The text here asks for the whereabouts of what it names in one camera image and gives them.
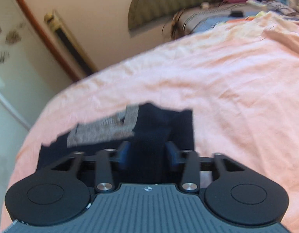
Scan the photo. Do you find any black cable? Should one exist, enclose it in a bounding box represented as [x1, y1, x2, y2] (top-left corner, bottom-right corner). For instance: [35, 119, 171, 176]
[162, 10, 187, 40]

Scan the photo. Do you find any peach cloth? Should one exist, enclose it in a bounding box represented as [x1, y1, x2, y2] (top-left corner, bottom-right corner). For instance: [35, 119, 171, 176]
[263, 15, 299, 59]

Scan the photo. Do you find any grey black knit sock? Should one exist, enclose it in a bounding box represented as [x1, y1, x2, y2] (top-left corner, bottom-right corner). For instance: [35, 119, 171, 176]
[66, 104, 140, 148]

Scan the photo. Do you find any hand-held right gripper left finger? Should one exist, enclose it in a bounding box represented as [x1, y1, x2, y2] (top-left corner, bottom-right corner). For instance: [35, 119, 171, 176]
[51, 141, 131, 194]

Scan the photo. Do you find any olive padded headboard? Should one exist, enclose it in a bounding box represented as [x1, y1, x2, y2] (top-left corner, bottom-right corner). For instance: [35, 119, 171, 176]
[128, 0, 270, 32]

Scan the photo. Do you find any pink bed sheet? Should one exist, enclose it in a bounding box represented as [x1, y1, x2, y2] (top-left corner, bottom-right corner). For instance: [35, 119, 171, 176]
[0, 12, 299, 233]

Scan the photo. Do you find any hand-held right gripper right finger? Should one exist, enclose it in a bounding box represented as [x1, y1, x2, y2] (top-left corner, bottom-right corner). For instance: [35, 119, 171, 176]
[165, 141, 247, 194]

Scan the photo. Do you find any patterned pillow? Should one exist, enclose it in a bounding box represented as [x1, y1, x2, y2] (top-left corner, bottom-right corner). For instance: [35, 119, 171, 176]
[172, 3, 262, 39]

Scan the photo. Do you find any dark navy garment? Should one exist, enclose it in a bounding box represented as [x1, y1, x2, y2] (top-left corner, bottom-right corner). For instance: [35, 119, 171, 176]
[39, 103, 195, 184]

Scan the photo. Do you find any gold tower fan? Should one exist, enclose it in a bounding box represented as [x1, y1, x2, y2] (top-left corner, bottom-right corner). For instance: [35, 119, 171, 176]
[44, 10, 99, 75]

